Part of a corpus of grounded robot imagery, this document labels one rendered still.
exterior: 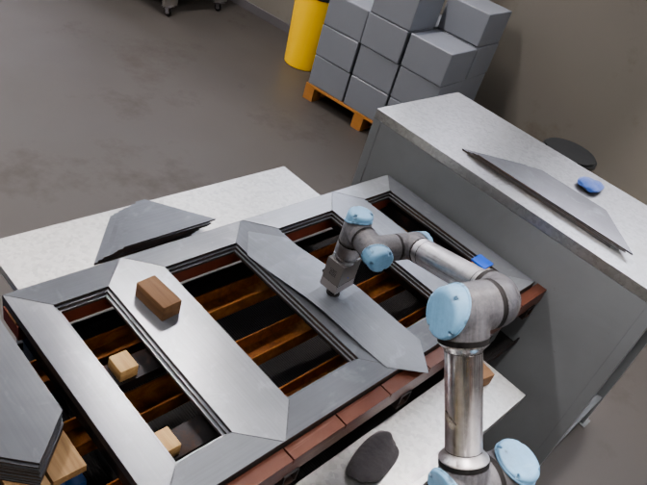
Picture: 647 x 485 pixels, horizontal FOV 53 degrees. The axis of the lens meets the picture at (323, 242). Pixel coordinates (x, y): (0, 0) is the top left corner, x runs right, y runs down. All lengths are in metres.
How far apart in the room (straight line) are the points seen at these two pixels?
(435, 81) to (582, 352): 2.53
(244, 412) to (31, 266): 0.81
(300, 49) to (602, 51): 2.34
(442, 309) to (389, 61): 3.45
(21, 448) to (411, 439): 1.01
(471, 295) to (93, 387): 0.89
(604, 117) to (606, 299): 2.90
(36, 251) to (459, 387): 1.30
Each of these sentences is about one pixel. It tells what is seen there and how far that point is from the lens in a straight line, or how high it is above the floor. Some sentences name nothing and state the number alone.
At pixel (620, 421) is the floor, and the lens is 3.54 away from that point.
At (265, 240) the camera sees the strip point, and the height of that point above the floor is 0.84.
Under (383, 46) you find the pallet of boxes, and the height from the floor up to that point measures 0.66.
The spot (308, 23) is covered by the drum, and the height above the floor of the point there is 0.41.
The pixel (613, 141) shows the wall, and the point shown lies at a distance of 5.18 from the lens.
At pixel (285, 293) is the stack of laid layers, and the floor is 0.83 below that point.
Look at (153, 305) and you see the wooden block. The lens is 1.79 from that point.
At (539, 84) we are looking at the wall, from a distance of 5.27.
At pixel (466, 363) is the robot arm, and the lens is 1.47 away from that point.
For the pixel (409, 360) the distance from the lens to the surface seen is 1.89.
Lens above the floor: 2.11
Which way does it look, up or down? 35 degrees down
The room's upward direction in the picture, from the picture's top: 18 degrees clockwise
